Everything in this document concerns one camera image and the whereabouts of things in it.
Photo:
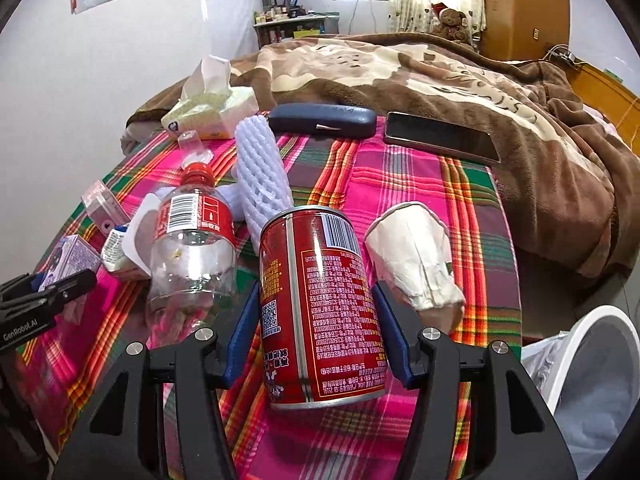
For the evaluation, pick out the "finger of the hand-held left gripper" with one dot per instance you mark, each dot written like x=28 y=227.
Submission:
x=15 y=286
x=65 y=287

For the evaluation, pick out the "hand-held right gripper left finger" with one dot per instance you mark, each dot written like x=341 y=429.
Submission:
x=242 y=340

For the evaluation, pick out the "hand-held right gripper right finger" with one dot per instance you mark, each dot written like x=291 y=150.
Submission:
x=395 y=340

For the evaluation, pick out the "small purple box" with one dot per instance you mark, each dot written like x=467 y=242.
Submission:
x=70 y=257

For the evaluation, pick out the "red printed tin can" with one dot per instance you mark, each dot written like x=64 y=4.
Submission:
x=320 y=310

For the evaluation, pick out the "white foam fruit net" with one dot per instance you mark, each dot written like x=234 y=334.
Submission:
x=257 y=170
x=232 y=202

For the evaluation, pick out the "white trash bin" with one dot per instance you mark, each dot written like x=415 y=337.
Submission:
x=607 y=330

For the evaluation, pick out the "crumpled drink carton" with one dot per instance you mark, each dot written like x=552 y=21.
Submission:
x=117 y=255

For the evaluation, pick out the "crumpled white paper cup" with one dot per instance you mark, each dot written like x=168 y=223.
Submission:
x=415 y=255

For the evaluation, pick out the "small pink box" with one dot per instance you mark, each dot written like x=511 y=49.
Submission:
x=102 y=205

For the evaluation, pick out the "clear plastic bottle red label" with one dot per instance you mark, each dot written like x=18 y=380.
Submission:
x=192 y=260

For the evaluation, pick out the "pink plaid bed sheet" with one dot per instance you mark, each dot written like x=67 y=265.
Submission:
x=400 y=180

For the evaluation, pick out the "small clear plastic cup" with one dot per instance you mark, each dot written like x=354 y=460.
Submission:
x=192 y=147

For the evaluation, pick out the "black smartphone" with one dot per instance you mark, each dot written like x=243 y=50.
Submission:
x=440 y=137

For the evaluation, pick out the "soft tissue pack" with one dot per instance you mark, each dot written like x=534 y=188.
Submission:
x=215 y=110

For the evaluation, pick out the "dark blue glasses case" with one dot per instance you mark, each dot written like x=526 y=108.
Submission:
x=320 y=119

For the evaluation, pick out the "brown patterned fleece blanket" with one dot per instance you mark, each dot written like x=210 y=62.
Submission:
x=400 y=75

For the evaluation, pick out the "pink cloth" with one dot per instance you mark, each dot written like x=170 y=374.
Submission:
x=602 y=120

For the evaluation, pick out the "cluttered shelf unit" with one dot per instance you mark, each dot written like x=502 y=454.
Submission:
x=295 y=30

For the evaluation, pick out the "brown teddy bear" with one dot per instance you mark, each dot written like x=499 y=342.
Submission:
x=451 y=22

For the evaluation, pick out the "wooden headboard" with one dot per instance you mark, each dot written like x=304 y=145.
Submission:
x=607 y=95

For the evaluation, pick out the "white power strip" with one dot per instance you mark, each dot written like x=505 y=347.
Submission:
x=560 y=54

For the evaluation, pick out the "wooden wardrobe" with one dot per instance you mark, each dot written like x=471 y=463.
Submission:
x=525 y=5

